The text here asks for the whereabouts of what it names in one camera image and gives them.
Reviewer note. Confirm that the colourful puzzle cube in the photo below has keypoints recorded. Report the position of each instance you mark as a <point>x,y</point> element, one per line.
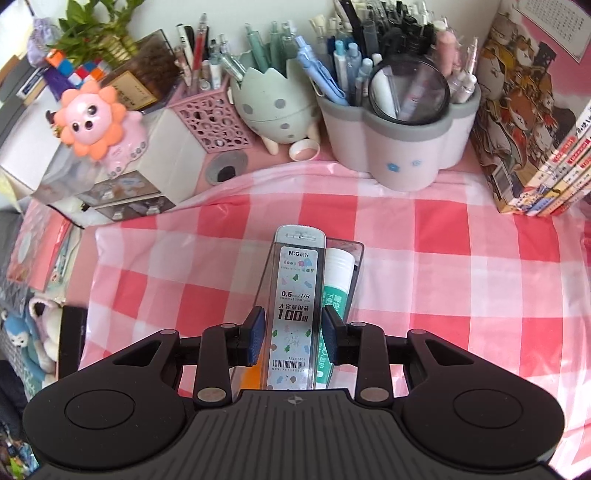
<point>62,69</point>

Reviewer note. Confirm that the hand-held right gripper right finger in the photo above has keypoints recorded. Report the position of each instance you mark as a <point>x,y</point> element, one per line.
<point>328,337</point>

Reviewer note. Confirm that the clear plastic drawer unit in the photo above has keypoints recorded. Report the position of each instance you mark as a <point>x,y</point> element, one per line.
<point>64,180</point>

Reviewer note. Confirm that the black flat panel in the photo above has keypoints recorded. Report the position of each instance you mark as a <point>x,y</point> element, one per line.
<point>74,341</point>

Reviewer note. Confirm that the green egg-shaped pen holder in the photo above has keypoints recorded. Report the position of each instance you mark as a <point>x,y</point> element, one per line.
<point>272,106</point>

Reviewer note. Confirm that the white purple plush toy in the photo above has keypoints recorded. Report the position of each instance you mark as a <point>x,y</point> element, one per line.
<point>46,323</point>

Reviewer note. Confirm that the glue stick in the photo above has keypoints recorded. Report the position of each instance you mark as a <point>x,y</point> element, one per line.
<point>339,272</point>

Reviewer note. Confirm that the bunch of red white pens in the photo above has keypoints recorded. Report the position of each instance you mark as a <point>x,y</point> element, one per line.
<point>198,46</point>

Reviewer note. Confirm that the grey desk grommet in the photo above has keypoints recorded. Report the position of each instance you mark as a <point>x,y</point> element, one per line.
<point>212,168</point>

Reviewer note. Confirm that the bunch of green grey pens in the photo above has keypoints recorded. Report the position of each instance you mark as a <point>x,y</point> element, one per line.
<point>256,46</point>

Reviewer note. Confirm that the cat print book set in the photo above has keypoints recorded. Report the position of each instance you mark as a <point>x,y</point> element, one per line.
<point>517,92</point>

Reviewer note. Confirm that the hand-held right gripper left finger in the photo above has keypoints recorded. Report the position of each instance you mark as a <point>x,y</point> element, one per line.
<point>256,339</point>

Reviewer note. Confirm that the pink stationery packet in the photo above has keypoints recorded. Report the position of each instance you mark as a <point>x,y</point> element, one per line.
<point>37,249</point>

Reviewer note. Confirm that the pink perforated pen holder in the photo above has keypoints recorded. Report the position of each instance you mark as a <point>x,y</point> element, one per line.
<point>212,115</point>

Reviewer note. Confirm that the green bamboo plant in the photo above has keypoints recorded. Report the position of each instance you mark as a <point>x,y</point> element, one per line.
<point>87,23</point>

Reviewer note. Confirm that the purple fabric pouch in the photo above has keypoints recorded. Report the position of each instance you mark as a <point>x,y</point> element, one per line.
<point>41,37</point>

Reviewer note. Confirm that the dark stacked boxes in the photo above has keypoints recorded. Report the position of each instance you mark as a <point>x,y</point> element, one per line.
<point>23,78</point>

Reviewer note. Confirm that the pink checked tablecloth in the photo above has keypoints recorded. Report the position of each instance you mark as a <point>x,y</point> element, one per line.
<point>161,286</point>

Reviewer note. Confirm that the clear plastic box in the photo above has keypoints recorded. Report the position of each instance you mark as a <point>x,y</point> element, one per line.
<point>264,286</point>

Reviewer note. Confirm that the white drawer organizer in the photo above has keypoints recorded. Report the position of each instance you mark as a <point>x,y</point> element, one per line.
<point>184,152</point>

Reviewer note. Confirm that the white grey flower pen holder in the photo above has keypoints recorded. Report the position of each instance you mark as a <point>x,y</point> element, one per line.
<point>369,152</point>

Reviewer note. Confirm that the blue white plush toy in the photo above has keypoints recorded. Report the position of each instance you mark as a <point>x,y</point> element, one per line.
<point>16,339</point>

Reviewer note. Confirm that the clear jar with label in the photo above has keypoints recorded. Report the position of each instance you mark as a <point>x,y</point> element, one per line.
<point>152,64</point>

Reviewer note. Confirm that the pink lion toy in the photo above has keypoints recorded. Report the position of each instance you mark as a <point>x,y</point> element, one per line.
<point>90,120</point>

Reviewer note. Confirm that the bunch of blue pens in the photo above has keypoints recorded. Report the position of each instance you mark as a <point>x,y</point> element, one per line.
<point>351,60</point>

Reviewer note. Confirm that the black magnifying glass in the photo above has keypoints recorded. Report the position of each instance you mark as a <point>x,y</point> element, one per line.
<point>411,92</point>

